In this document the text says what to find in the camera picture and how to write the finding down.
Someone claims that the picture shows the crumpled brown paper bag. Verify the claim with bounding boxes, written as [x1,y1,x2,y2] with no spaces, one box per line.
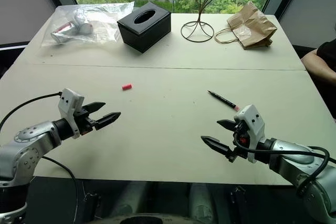
[214,1,278,50]

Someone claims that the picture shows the black clamp under table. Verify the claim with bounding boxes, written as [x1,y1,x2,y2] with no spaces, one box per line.
[230,185,248,215]
[83,191,102,220]

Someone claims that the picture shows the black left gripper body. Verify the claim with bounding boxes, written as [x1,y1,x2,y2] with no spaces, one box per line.
[75,105,99,136]

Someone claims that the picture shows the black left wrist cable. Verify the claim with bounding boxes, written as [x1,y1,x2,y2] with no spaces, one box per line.
[0,92,64,130]

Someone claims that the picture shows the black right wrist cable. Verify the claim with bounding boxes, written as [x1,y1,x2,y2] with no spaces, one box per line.
[233,134,331,197]

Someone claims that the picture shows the dark wire stand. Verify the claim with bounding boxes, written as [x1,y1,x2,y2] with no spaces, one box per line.
[180,0,229,43]

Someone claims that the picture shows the black tissue box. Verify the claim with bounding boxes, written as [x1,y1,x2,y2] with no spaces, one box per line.
[116,1,173,54]

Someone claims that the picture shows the thin black cable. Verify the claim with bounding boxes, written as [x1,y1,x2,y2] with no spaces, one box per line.
[41,156,80,221]

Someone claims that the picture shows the silver can with red label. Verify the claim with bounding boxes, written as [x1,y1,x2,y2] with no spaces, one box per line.
[50,21,81,44]

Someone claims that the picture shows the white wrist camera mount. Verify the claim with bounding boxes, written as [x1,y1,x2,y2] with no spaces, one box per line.
[233,104,266,163]
[57,88,85,140]

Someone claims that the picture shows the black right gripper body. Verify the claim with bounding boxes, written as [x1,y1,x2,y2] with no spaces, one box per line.
[230,120,250,161]

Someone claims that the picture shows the person's black shirt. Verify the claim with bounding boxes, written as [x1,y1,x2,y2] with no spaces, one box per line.
[316,38,336,65]

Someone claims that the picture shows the black pencil with eraser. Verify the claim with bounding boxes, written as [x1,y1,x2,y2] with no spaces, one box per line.
[207,90,240,112]

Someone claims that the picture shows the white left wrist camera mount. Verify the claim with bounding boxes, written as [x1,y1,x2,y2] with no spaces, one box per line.
[57,88,85,140]

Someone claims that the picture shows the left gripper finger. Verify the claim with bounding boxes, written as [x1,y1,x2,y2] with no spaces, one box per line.
[81,101,107,115]
[94,111,122,131]

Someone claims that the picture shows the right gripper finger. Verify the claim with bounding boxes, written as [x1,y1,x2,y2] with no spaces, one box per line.
[200,135,236,163]
[216,119,237,132]

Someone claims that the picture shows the clear plastic bag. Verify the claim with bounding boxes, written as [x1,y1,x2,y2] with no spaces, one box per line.
[40,1,135,49]

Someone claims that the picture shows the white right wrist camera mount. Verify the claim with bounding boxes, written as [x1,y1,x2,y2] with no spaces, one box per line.
[233,104,266,163]

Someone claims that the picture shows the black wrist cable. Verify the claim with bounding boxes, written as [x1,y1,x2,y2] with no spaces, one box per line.
[233,134,331,197]
[0,92,64,130]

